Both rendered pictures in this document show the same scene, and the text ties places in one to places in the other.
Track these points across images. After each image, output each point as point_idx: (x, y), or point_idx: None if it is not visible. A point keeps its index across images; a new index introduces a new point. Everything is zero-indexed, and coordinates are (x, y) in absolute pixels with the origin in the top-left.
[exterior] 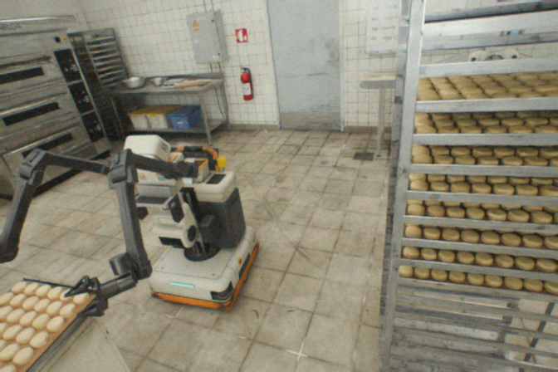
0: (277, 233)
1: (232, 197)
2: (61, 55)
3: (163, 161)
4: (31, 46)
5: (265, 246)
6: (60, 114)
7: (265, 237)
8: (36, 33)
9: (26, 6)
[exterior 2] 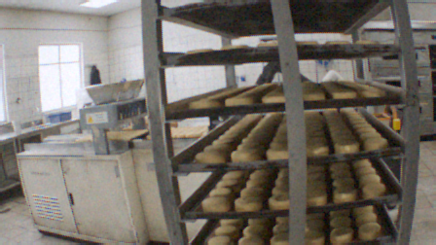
0: (433, 242)
1: (386, 159)
2: (433, 48)
3: (309, 81)
4: (415, 39)
5: (412, 242)
6: (418, 89)
7: (422, 238)
8: (420, 31)
9: (434, 17)
